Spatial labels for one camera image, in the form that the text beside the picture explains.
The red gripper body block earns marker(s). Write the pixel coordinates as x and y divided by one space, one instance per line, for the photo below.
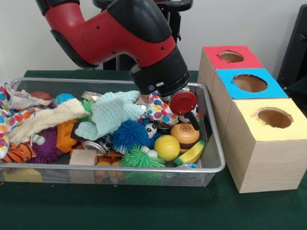
183 103

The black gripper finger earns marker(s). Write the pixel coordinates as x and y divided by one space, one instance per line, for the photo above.
194 120

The colourful polka-dot cloth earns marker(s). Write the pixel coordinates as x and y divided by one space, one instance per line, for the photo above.
159 111

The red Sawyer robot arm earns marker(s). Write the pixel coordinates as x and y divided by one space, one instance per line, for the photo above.
124 38

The wooden box with three holes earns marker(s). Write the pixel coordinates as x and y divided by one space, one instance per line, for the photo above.
271 163

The shallow clear mesh bin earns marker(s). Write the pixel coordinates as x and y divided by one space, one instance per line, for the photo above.
96 175

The small soccer ball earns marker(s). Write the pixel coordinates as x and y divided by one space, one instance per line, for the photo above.
184 118

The wooden burger toy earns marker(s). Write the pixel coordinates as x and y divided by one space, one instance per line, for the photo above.
185 135

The yellow banana toy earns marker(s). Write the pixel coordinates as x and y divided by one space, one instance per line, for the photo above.
190 153

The yellow ball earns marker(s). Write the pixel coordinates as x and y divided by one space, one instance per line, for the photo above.
167 147

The mint green knit cloth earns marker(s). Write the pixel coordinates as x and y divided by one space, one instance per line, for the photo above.
110 112

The black drink can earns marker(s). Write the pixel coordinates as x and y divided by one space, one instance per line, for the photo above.
98 144

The green spiky ball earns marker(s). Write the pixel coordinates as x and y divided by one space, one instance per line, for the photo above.
87 104

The dark green tablecloth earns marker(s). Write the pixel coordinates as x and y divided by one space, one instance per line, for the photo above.
144 206

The dark green side table cloth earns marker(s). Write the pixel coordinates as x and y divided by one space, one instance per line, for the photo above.
298 86

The black floor stand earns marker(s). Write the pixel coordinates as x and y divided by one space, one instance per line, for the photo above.
295 52

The cream cloth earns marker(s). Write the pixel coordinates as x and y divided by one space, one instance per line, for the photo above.
43 120

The white plastic bag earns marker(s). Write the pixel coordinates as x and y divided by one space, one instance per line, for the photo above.
9 115

